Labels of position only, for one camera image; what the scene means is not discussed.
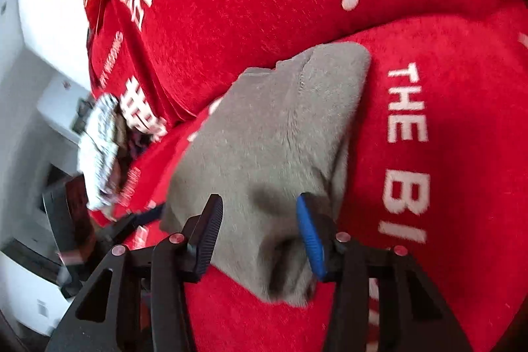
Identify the white cabinet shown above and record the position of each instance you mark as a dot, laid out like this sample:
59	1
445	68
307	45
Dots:
62	108

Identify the red folded blanket, large print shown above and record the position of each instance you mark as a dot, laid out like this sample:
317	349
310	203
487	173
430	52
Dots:
231	18

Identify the dark blue and red cloth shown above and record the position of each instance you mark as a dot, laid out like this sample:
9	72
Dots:
138	143

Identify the grey small garment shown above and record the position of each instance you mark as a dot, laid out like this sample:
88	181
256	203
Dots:
272	146

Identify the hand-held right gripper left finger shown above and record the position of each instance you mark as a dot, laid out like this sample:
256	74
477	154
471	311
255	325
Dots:
208	236

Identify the brown cloth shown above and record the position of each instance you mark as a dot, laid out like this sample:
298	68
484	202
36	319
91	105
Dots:
120	137

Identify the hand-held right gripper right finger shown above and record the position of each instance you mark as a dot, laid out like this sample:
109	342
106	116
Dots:
313	240

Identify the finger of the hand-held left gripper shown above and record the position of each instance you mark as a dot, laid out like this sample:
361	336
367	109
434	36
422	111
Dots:
152	212

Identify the red blanket with white lettering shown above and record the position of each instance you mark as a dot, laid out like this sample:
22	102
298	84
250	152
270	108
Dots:
466	108

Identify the white patterned cloth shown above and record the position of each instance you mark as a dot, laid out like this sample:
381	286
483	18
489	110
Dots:
97	154

